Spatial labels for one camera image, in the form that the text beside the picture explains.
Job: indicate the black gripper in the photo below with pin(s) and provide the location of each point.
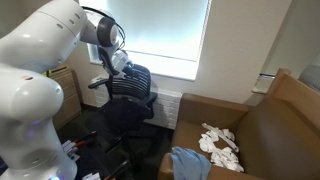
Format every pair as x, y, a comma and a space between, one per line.
130, 70

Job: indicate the dark blue office chair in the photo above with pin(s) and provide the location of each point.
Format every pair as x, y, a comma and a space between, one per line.
131, 100

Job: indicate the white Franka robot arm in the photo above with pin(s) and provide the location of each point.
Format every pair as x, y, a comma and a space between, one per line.
33, 100

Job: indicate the white window roller blind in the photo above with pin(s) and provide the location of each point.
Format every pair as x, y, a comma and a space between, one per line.
166, 26

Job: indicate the light wooden drawer cabinet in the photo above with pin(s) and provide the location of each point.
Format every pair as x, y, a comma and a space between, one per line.
66, 96

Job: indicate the white plug connectors bundle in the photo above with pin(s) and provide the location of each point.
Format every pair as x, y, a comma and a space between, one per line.
70, 150

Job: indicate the light blue cloth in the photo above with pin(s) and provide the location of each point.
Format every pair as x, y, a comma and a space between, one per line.
188, 165

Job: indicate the small white paper box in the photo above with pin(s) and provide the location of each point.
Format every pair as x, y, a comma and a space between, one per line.
90, 176

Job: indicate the crumpled white cloth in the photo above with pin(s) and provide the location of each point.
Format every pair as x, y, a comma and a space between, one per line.
220, 146

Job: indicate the brown leather sofa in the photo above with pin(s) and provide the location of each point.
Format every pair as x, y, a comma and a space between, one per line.
273, 140

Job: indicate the grey striped cushion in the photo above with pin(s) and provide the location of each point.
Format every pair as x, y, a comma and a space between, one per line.
311, 75

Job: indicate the white wall heater unit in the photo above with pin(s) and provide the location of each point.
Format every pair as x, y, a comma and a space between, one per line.
166, 108

